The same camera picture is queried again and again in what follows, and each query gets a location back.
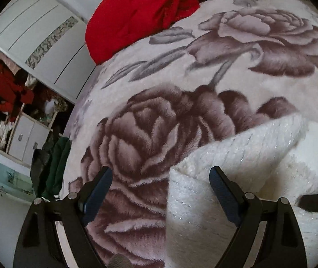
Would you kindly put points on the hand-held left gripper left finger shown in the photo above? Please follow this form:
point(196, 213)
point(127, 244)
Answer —
point(97, 195)

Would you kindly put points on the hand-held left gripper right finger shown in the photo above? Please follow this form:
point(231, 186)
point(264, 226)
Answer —
point(223, 192)

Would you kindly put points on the white knit sweater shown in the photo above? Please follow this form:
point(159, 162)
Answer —
point(203, 229)

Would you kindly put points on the dark green clothes pile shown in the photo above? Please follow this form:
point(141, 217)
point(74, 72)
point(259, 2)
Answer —
point(54, 162)

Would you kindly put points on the white drawer unit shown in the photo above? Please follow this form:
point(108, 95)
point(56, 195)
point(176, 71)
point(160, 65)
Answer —
point(24, 136)

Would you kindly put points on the floral plush blanket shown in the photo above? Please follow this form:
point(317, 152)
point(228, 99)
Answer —
point(175, 103)

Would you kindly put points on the white wardrobe door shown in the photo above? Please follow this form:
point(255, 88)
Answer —
point(41, 33)

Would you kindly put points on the red quilt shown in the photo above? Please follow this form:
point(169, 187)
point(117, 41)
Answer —
point(136, 19)

